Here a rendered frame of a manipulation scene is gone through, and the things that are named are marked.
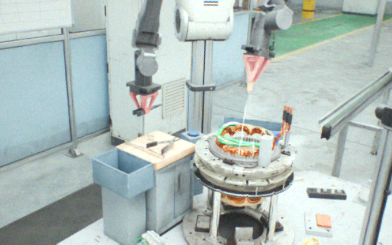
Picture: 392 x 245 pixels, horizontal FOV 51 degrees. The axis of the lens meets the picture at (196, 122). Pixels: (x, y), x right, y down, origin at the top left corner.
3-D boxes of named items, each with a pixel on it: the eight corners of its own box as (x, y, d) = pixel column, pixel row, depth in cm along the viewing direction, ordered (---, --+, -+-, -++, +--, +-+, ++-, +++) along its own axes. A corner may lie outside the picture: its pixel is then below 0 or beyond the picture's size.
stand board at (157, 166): (156, 171, 128) (156, 164, 128) (115, 152, 139) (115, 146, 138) (197, 150, 143) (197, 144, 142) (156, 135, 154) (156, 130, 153)
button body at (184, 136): (203, 193, 167) (205, 135, 158) (188, 197, 164) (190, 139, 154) (193, 185, 173) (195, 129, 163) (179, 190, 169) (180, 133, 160)
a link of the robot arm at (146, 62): (160, 30, 130) (133, 27, 127) (168, 37, 120) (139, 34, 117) (155, 67, 134) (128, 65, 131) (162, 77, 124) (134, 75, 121)
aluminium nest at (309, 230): (332, 237, 143) (333, 232, 142) (305, 234, 144) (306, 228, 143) (329, 218, 154) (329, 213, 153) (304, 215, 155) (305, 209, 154)
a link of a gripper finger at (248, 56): (268, 85, 127) (274, 55, 127) (256, 80, 121) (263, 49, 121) (249, 82, 131) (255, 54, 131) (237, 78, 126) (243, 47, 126)
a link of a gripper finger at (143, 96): (144, 118, 132) (144, 90, 129) (129, 112, 136) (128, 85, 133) (159, 112, 137) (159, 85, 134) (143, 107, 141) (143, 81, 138)
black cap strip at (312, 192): (346, 200, 166) (347, 195, 165) (308, 198, 167) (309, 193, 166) (342, 194, 171) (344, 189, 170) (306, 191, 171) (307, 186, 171)
